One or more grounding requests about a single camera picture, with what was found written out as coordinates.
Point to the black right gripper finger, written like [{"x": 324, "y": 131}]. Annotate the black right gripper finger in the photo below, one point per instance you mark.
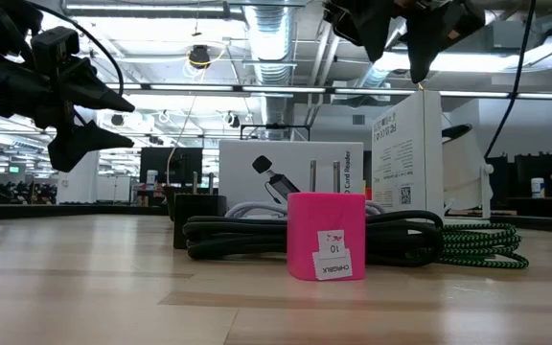
[
  {"x": 367, "y": 24},
  {"x": 429, "y": 43}
]

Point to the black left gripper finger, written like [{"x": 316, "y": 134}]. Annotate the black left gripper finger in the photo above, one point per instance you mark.
[
  {"x": 79, "y": 146},
  {"x": 96, "y": 96}
]

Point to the black charger block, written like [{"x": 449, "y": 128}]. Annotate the black charger block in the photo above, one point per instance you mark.
[{"x": 194, "y": 215}]

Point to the white card reader box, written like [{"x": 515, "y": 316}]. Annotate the white card reader box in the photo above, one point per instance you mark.
[{"x": 237, "y": 163}]

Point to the pink charger block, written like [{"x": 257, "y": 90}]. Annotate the pink charger block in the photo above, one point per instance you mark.
[{"x": 314, "y": 225}]

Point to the green exit sign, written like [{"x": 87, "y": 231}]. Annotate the green exit sign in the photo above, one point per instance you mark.
[{"x": 14, "y": 169}]

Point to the white wipes canister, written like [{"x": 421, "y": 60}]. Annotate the white wipes canister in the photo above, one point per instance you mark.
[
  {"x": 537, "y": 188},
  {"x": 152, "y": 179}
]

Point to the black monitor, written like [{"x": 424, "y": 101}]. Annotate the black monitor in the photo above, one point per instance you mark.
[{"x": 161, "y": 165}]

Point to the white cylinder lamp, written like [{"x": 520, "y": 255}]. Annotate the white cylinder lamp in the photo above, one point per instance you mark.
[{"x": 463, "y": 167}]

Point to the black overhead camera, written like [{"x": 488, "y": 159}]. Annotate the black overhead camera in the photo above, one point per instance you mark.
[{"x": 200, "y": 56}]

